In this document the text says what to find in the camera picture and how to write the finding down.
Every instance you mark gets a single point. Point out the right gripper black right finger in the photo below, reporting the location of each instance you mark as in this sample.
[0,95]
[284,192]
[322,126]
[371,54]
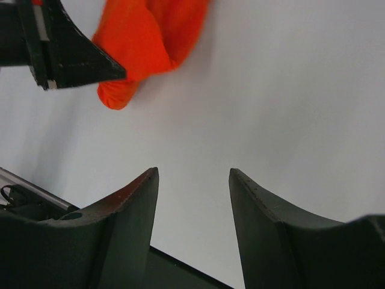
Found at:
[284,246]

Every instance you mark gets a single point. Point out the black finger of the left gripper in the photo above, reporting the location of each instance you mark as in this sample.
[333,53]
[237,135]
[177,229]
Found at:
[59,54]

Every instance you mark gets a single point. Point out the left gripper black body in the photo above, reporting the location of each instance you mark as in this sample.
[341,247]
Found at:
[14,51]

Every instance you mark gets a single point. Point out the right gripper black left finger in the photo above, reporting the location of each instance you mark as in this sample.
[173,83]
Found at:
[104,245]

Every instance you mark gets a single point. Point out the orange t shirt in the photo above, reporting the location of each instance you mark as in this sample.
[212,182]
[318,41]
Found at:
[146,38]

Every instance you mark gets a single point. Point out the aluminium front frame rail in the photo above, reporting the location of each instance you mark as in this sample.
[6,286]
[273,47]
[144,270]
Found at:
[41,193]

